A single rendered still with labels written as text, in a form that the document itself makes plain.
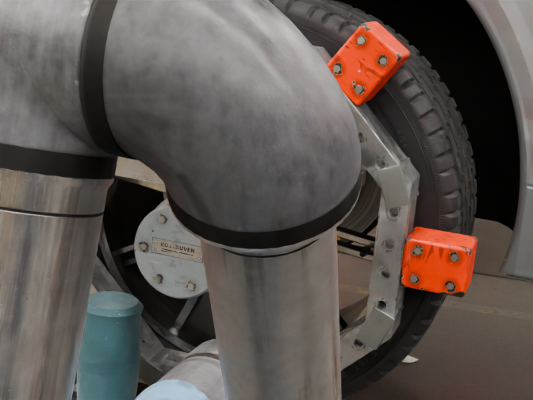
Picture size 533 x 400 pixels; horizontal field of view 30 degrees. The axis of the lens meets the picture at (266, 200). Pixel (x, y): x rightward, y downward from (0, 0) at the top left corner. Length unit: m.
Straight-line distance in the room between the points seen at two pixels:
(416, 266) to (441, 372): 1.89
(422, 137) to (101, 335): 0.53
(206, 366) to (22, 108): 0.48
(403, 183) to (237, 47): 0.85
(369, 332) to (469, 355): 2.02
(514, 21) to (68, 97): 1.22
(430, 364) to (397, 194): 1.97
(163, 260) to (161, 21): 0.84
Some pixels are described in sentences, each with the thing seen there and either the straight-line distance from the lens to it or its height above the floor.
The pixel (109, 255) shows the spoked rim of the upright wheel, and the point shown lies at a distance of 1.63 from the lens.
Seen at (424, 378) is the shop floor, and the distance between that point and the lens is 3.17.
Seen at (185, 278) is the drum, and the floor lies 0.82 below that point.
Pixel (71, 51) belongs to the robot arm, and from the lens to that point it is 0.52.
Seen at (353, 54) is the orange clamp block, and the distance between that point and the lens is 1.34.
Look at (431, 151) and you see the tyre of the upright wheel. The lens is 1.42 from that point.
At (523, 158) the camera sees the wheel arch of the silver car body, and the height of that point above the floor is 0.95.
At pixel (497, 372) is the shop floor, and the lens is 3.32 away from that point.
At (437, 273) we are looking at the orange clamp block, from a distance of 1.37.
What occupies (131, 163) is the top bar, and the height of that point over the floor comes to 0.97.
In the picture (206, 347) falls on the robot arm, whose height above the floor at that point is 0.85.
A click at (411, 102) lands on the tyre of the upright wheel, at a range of 1.42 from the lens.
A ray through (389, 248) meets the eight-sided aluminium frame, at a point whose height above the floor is 0.87.
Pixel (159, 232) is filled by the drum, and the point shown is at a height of 0.87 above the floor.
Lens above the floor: 1.25
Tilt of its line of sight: 14 degrees down
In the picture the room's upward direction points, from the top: 6 degrees clockwise
